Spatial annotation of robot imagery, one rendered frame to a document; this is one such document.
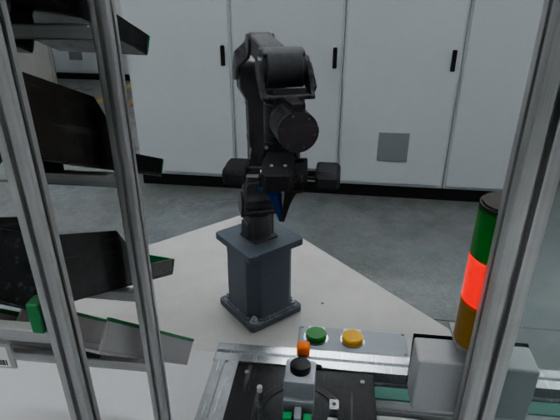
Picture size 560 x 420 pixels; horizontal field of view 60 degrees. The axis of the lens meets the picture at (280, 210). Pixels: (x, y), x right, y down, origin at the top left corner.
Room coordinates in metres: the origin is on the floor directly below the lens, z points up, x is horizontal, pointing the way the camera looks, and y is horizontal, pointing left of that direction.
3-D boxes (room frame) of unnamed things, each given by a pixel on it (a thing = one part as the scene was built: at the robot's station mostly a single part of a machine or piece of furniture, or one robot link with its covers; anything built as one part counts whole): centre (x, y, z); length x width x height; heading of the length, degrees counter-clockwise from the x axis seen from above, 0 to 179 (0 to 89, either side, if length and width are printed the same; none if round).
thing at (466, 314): (0.39, -0.20, 1.28); 0.05 x 0.05 x 0.05
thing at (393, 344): (0.74, -0.14, 0.93); 0.21 x 0.07 x 0.06; 83
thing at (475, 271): (0.39, -0.20, 1.33); 0.05 x 0.05 x 0.05
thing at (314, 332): (0.74, -0.07, 0.96); 0.04 x 0.04 x 0.02
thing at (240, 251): (0.97, 0.05, 0.96); 0.15 x 0.15 x 0.20; 37
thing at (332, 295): (0.94, 0.09, 0.84); 0.90 x 0.70 x 0.03; 37
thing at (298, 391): (0.52, -0.03, 1.06); 0.08 x 0.04 x 0.07; 173
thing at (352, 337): (0.74, -0.14, 0.96); 0.04 x 0.04 x 0.02
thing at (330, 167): (0.74, 0.00, 1.33); 0.19 x 0.06 x 0.08; 83
